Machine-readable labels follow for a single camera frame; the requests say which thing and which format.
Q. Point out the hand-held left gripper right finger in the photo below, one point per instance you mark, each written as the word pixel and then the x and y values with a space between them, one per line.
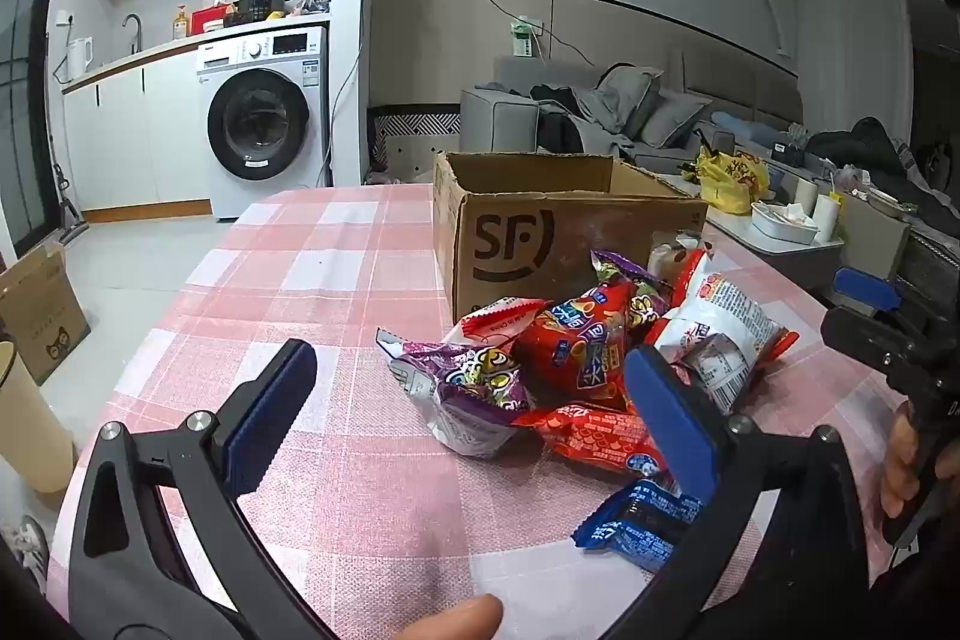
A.
pixel 664 407

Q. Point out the brown cardboard box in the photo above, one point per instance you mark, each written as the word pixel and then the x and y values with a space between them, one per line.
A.
pixel 510 235

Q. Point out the white coffee table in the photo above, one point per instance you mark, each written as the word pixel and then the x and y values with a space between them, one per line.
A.
pixel 757 257

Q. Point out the yellow plastic bag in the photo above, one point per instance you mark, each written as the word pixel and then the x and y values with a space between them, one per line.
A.
pixel 731 183

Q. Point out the white and red snack packet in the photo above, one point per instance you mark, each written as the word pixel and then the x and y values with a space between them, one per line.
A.
pixel 720 317

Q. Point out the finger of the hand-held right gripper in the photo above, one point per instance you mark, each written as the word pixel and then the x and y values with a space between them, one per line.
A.
pixel 862 287
pixel 855 332

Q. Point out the white washing machine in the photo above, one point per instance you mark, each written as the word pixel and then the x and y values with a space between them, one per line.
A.
pixel 259 119

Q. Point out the white base cabinet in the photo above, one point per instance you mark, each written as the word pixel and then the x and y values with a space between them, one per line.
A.
pixel 127 138

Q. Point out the printed cardboard box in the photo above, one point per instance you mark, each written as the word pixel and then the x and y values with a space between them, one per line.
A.
pixel 37 317

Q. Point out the brown snack packet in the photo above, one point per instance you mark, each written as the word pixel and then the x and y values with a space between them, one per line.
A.
pixel 671 254

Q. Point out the large purple snack packet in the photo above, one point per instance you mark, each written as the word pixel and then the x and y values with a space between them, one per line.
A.
pixel 465 385

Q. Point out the grey sofa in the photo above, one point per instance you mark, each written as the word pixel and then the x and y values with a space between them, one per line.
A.
pixel 499 123

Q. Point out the blue snack packet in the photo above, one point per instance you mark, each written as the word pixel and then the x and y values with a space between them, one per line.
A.
pixel 637 524

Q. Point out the white paper roll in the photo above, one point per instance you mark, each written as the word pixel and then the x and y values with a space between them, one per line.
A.
pixel 825 218

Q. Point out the yellow soap bottle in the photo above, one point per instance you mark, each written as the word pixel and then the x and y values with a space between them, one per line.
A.
pixel 180 24

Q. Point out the grey pillow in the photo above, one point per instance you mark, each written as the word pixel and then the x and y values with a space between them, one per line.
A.
pixel 630 96
pixel 675 119

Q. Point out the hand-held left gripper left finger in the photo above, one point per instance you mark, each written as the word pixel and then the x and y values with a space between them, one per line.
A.
pixel 270 407

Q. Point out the black clothes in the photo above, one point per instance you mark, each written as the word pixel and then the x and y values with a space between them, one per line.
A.
pixel 559 126

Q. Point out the person's left hand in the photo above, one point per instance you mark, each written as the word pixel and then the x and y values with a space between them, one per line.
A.
pixel 457 619

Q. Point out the pink checked tablecloth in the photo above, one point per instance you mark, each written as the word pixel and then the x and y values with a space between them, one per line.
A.
pixel 300 280

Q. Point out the black jacket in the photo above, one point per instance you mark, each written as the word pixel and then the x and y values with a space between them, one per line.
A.
pixel 870 145

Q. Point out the small purple snack packet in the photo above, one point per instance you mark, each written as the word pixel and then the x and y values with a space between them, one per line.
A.
pixel 619 269

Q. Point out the puffy red snack packet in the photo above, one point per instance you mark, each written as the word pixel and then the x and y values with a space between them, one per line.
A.
pixel 577 340

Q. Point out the black pressure cooker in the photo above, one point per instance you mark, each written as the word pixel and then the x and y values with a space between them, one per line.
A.
pixel 262 1

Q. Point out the white tray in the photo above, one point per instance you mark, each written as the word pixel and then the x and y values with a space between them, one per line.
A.
pixel 784 224

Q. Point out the red box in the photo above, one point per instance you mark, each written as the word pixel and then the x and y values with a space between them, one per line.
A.
pixel 214 20

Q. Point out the grey mop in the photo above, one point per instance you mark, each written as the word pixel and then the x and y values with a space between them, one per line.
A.
pixel 64 190

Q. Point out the person's right hand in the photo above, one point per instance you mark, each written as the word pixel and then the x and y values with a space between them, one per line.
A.
pixel 896 467

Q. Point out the white kettle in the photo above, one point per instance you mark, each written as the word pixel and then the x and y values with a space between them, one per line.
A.
pixel 79 59

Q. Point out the curved metal faucet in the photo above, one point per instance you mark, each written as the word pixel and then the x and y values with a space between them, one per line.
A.
pixel 136 29

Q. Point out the white packet with red edges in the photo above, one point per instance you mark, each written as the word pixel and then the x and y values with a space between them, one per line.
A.
pixel 487 321

